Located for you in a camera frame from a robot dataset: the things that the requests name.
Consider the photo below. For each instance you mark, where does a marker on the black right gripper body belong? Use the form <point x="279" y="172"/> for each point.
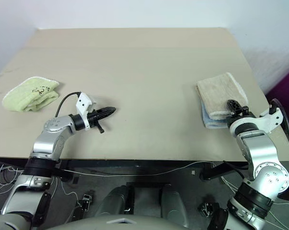
<point x="245" y="115"/>

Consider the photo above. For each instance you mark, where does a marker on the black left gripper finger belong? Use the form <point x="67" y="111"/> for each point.
<point x="107" y="109"/>
<point x="105" y="115"/>

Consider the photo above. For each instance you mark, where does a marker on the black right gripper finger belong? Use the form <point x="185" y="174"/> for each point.
<point x="245" y="110"/>
<point x="234" y="106"/>

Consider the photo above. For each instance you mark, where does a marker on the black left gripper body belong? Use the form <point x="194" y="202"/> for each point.
<point x="94" y="118"/>

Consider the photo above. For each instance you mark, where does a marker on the beige towel with white trim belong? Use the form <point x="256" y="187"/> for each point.
<point x="218" y="93"/>

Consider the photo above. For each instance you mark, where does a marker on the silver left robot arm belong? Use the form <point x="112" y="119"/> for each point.
<point x="48" y="146"/>

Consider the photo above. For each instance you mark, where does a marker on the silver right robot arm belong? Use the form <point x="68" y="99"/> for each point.
<point x="261" y="155"/>

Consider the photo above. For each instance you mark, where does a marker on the folded blue towel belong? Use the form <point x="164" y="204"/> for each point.
<point x="212" y="123"/>

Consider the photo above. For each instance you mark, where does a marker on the folded green towel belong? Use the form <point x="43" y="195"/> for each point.
<point x="26" y="93"/>

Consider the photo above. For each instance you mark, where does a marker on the black floor clamp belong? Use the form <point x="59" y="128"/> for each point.
<point x="207" y="209"/>
<point x="87" y="200"/>

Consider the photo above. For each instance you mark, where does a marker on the dark grey rounded robot leg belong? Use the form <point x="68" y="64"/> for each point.
<point x="173" y="203"/>
<point x="115" y="201"/>

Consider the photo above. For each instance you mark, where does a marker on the grey robot torso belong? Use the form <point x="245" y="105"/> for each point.
<point x="110" y="222"/>

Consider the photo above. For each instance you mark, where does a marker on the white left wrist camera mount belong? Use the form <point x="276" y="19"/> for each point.
<point x="83" y="103"/>

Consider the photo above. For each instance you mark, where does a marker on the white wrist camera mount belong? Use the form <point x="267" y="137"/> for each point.
<point x="266" y="121"/>
<point x="83" y="103"/>

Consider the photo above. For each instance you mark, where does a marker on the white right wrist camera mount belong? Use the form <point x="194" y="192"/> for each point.
<point x="266" y="121"/>

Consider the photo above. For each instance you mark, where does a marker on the black table frame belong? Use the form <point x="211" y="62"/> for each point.
<point x="134" y="164"/>

